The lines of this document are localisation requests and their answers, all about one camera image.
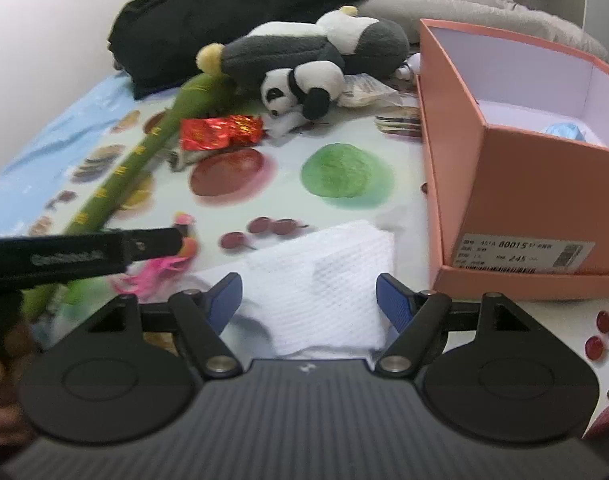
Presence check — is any grey white penguin plush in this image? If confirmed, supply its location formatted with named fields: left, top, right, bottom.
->
left=196, top=6, right=410, bottom=87

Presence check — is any white tissue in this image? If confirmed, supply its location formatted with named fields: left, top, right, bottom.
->
left=195, top=220, right=395, bottom=362

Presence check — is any pink cardboard box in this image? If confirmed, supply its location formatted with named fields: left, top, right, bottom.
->
left=417, top=20, right=609, bottom=300

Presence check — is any fruit print table mat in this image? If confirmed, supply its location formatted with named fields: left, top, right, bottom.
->
left=23, top=74, right=609, bottom=441

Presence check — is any small panda plush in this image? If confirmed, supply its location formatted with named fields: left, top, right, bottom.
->
left=261, top=61, right=345, bottom=120

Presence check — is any light blue bed sheet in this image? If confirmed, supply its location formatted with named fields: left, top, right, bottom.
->
left=0, top=73, right=135, bottom=236

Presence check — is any clear plastic snack bag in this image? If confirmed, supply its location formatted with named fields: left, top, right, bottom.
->
left=337, top=74, right=401, bottom=108

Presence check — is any green massage stick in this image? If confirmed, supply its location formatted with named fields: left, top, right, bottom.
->
left=21, top=71, right=236, bottom=321

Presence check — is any blue face mask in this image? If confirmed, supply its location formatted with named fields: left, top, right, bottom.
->
left=542, top=122, right=606, bottom=148

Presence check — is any white round bottle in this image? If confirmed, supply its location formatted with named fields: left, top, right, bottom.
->
left=395, top=53, right=421, bottom=81

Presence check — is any person left hand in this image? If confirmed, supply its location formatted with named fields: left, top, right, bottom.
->
left=0, top=321, right=36, bottom=448

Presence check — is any black jacket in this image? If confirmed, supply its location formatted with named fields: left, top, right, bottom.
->
left=108, top=0, right=360, bottom=99

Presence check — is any grey quilt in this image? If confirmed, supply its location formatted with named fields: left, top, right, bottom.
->
left=355, top=0, right=608, bottom=61

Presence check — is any red foil tea packet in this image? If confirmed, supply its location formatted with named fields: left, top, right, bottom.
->
left=180, top=115, right=264, bottom=152

